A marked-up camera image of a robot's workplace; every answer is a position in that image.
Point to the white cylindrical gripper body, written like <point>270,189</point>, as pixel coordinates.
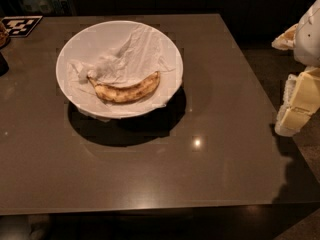
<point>308,39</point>

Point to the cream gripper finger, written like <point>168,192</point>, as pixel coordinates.
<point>305,94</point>
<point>285,41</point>

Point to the ripe spotted banana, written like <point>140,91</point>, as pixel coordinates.
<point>126,94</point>

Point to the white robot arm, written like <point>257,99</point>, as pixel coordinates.
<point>301,97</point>

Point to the white bowl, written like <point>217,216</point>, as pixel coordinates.
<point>88,45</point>

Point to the white paper napkin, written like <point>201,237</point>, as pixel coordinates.
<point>137,57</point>

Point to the black white fiducial marker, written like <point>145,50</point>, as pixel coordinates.
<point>20,26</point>

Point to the brown object at table edge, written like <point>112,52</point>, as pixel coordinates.
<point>4,36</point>

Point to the dark object at left edge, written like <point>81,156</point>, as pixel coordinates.
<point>3,65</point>

